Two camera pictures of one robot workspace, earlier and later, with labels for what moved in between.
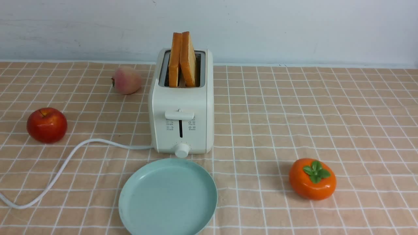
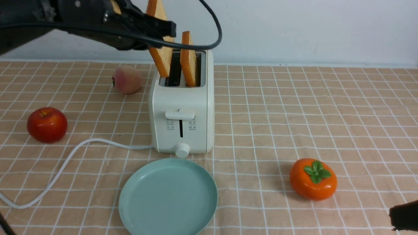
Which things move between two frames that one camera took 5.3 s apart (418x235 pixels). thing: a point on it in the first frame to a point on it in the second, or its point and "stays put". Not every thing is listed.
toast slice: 187,60 stays put
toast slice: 174,60 to 163,54
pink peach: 127,80 stays put
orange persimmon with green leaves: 312,179 stays put
